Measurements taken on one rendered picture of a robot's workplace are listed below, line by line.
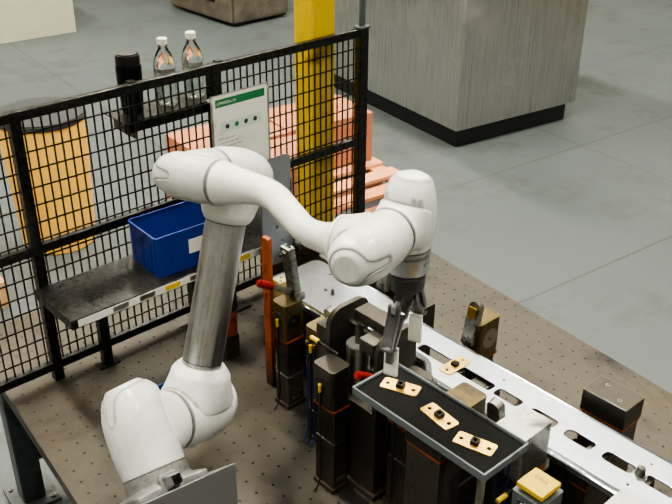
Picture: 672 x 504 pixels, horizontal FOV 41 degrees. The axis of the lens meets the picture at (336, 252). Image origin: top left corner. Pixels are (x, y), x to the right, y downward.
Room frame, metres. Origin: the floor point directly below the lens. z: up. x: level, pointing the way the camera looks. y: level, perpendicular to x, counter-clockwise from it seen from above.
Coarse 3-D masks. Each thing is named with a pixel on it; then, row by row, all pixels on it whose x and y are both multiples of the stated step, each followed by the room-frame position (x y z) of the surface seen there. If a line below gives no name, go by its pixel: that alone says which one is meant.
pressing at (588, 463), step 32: (320, 288) 2.24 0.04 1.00; (352, 288) 2.24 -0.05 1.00; (416, 352) 1.92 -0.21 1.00; (448, 352) 1.92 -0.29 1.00; (448, 384) 1.78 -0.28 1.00; (512, 384) 1.79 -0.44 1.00; (576, 416) 1.66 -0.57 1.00; (576, 448) 1.55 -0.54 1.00; (608, 448) 1.55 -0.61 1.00; (640, 448) 1.55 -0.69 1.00; (608, 480) 1.45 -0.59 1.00; (640, 480) 1.45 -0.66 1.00
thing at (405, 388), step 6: (390, 378) 1.59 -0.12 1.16; (384, 384) 1.57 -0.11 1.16; (390, 384) 1.57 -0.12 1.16; (396, 384) 1.56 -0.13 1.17; (402, 384) 1.56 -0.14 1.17; (408, 384) 1.57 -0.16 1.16; (396, 390) 1.55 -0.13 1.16; (402, 390) 1.55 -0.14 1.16; (408, 390) 1.55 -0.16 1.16; (414, 396) 1.53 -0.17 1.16
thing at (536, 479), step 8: (536, 472) 1.30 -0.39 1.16; (520, 480) 1.28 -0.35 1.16; (528, 480) 1.28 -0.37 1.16; (536, 480) 1.28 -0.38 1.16; (544, 480) 1.28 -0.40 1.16; (552, 480) 1.28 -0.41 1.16; (528, 488) 1.26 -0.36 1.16; (536, 488) 1.26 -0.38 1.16; (544, 488) 1.26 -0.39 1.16; (552, 488) 1.26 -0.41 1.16; (536, 496) 1.24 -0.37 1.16; (544, 496) 1.24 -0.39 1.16
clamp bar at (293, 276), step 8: (280, 248) 2.10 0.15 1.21; (288, 248) 2.09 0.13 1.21; (296, 248) 2.11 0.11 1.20; (280, 256) 2.08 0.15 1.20; (288, 256) 2.08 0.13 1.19; (288, 264) 2.09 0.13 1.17; (296, 264) 2.10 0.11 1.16; (288, 272) 2.10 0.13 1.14; (296, 272) 2.09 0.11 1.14; (288, 280) 2.10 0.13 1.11; (296, 280) 2.09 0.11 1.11; (296, 288) 2.09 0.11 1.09
